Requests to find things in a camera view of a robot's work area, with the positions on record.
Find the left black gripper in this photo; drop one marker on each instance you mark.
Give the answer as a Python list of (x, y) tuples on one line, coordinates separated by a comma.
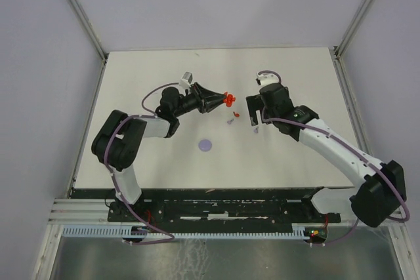
[(201, 94)]

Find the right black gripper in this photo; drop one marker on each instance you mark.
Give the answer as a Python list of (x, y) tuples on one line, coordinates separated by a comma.
[(254, 103)]

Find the orange round charging case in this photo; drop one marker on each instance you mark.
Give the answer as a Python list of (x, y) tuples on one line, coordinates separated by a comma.
[(229, 99)]

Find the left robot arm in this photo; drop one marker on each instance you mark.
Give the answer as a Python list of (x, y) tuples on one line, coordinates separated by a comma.
[(117, 143)]

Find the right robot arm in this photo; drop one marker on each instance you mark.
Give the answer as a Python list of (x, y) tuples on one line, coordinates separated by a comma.
[(378, 188)]

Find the purple round charging case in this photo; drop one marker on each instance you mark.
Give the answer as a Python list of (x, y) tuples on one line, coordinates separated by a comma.
[(205, 145)]

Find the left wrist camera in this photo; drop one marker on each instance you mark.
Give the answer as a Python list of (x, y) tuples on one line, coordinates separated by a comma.
[(186, 80)]

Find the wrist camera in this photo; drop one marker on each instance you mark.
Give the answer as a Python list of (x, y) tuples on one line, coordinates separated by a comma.
[(186, 80), (266, 78)]

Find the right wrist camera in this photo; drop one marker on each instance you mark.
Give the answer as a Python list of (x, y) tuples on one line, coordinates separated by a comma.
[(266, 78)]

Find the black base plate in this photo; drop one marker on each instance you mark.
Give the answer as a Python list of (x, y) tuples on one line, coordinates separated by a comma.
[(301, 194)]

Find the right aluminium frame post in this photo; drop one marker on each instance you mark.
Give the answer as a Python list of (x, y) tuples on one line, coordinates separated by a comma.
[(359, 16)]

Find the aluminium frame post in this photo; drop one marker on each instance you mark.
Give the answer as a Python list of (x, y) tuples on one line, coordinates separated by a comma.
[(88, 28), (359, 16)]

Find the left aluminium frame post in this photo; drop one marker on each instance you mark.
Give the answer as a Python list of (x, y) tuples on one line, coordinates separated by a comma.
[(88, 28)]

